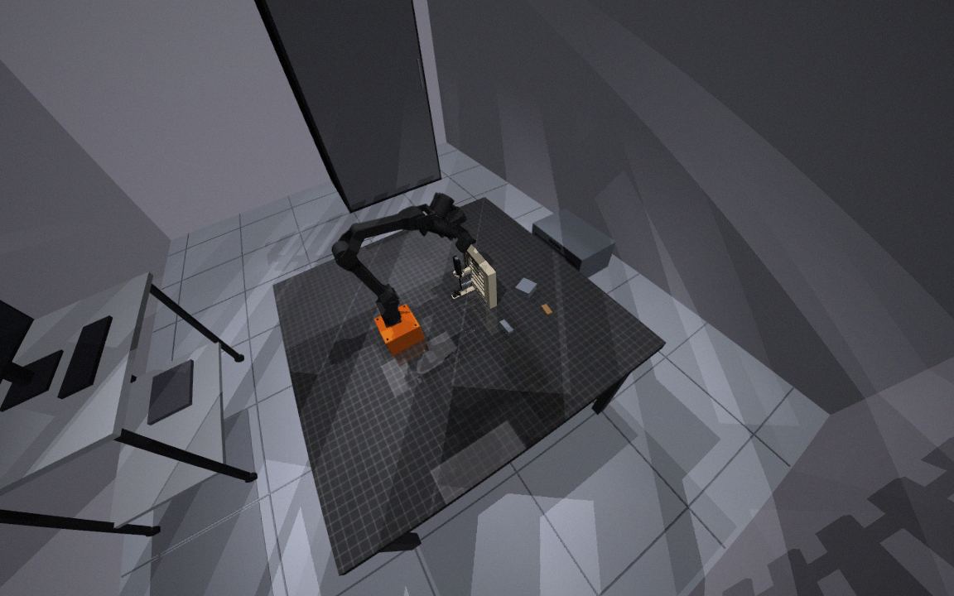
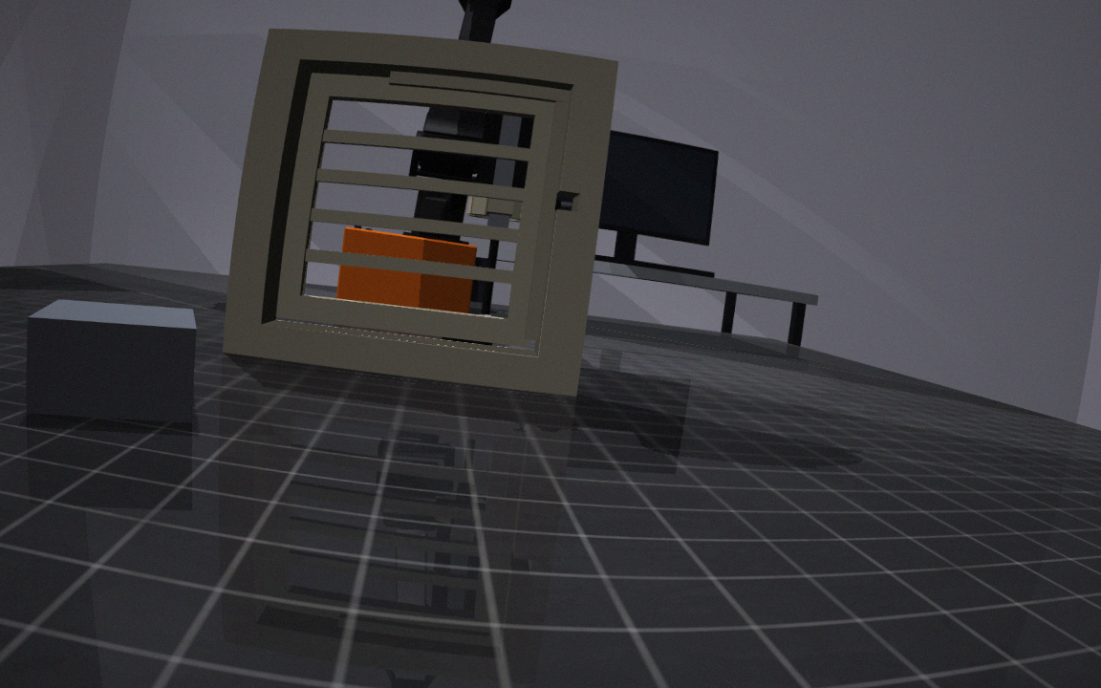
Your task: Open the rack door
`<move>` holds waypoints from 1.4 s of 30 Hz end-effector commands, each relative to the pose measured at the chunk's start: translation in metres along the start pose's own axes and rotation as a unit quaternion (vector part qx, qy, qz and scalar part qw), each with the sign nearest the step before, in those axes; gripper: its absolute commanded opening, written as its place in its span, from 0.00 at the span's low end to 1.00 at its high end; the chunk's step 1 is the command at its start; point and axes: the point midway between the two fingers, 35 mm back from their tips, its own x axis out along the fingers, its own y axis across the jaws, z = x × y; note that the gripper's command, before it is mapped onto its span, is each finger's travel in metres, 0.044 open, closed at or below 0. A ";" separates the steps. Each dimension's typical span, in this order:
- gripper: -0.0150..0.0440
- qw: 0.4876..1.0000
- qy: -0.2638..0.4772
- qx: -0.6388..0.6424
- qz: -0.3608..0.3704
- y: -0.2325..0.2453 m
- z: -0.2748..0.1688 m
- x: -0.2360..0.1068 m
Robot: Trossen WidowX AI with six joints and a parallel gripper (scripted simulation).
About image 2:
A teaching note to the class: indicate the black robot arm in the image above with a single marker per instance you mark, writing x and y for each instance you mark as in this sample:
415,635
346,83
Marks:
479,20

